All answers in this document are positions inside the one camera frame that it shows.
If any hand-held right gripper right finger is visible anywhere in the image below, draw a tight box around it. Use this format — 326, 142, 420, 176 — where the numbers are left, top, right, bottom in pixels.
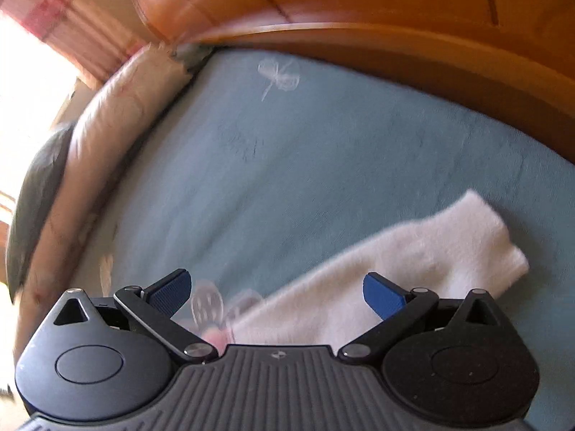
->
337, 272, 503, 364

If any pink and white sweater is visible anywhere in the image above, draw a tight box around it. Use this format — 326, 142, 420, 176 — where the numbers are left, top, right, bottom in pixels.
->
204, 189, 530, 351

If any pink patterned curtain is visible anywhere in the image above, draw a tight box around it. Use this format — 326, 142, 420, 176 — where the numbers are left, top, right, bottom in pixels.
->
0, 0, 149, 91

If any grey-blue pillow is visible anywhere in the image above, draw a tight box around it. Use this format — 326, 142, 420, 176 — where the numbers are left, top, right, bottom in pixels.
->
4, 126, 75, 301

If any blue floral bed sheet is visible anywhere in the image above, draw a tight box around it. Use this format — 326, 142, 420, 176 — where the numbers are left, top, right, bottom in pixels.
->
67, 49, 575, 369

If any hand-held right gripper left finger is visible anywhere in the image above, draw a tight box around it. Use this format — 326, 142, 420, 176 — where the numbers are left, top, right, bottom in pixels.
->
53, 268, 219, 364

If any wooden bed headboard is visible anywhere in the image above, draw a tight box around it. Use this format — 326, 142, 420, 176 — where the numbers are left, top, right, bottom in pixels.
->
135, 0, 575, 162

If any beige floral folded quilt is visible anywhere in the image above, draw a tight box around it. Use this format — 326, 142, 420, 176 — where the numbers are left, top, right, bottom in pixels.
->
13, 45, 212, 351

